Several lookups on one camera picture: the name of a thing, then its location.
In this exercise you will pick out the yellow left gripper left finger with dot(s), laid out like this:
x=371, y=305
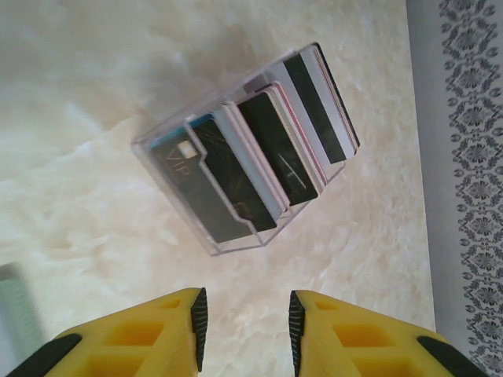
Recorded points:
x=177, y=353

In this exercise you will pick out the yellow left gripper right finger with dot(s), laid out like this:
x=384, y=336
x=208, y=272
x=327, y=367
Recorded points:
x=322, y=353

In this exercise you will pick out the clear acrylic card box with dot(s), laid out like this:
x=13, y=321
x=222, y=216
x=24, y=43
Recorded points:
x=232, y=248

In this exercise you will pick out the black VIP card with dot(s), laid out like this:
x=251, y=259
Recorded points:
x=220, y=188

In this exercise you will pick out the pale blue card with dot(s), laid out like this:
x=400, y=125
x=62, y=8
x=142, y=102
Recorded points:
x=247, y=173

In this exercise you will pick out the white card red edge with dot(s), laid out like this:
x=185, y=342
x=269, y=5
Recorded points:
x=300, y=153

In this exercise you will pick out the middle stack of cards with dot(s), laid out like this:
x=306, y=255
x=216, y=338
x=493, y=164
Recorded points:
x=275, y=149

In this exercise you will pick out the teal card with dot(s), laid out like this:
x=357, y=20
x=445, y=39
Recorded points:
x=169, y=132

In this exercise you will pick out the white card black stripe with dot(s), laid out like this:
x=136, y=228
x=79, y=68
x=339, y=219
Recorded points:
x=310, y=98

